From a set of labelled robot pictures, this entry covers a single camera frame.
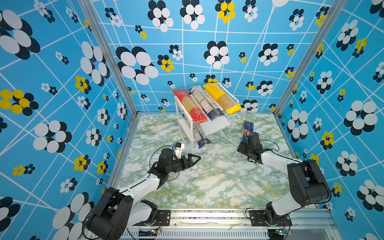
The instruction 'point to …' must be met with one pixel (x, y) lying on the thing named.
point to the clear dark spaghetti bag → (198, 135)
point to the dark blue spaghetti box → (248, 128)
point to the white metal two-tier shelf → (209, 127)
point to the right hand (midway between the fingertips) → (244, 147)
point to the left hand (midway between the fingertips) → (197, 160)
